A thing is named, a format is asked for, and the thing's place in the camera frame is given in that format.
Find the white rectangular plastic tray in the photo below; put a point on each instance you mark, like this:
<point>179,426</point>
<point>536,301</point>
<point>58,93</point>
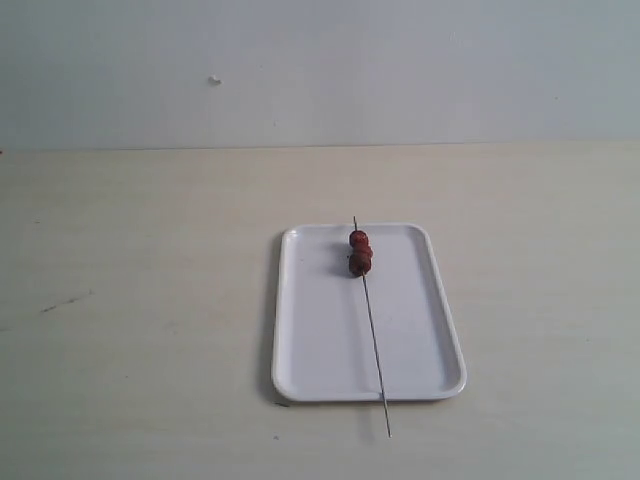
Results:
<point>322,343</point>

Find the thin metal skewer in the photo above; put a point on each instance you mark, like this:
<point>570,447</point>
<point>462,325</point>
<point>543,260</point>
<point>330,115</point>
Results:
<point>377,357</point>

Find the dried red fruit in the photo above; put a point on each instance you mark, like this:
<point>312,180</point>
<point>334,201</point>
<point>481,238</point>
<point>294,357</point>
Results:
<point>359,263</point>
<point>358,238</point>
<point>363,249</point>

